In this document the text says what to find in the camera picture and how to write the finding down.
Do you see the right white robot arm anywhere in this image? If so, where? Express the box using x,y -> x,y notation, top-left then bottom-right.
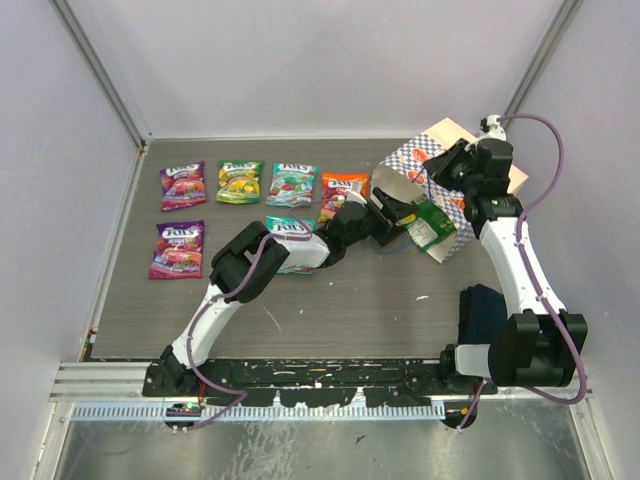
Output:
423,138 -> 588,405

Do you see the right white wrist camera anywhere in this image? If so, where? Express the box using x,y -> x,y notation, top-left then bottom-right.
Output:
476,114 -> 506,142

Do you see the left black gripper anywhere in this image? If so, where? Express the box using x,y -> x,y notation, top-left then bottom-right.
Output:
344,188 -> 418,248

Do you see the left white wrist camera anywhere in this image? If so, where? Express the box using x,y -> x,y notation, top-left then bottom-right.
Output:
337,181 -> 366,205

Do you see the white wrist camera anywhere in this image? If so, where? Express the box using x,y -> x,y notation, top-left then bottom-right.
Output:
476,114 -> 506,142
337,181 -> 366,205

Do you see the teal mint candy packet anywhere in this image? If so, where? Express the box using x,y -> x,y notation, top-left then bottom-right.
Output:
265,163 -> 318,208

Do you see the green lime candy packet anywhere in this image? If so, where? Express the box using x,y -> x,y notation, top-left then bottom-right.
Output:
402,198 -> 457,252

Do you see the green yellow candy packet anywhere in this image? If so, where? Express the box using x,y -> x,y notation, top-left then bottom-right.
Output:
216,160 -> 264,205

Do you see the left aluminium corner post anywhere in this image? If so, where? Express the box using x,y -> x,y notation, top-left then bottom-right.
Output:
49,0 -> 148,149

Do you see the aluminium corner post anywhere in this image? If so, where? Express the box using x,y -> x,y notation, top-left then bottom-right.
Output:
505,0 -> 583,115
49,0 -> 148,149

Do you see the aluminium front rail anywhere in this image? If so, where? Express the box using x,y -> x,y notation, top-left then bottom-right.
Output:
47,357 -> 596,401

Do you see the right aluminium corner post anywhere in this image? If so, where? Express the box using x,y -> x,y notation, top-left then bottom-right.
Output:
505,0 -> 583,115

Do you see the checkered paper bag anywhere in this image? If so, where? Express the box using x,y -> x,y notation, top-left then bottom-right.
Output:
372,119 -> 526,263

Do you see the dark blue folded cloth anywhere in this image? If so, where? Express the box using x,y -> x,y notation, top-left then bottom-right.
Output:
457,284 -> 507,345

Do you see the white slotted cable duct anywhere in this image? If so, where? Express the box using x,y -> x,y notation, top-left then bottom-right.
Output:
71,401 -> 446,422

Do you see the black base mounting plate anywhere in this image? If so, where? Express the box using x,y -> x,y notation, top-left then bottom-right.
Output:
142,358 -> 481,408

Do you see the orange fruit candy packet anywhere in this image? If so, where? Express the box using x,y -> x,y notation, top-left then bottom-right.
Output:
318,172 -> 369,222

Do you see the purple candy snack packet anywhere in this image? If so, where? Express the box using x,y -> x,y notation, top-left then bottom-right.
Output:
160,161 -> 208,212

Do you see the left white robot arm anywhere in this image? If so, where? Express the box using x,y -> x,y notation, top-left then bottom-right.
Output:
147,187 -> 416,396

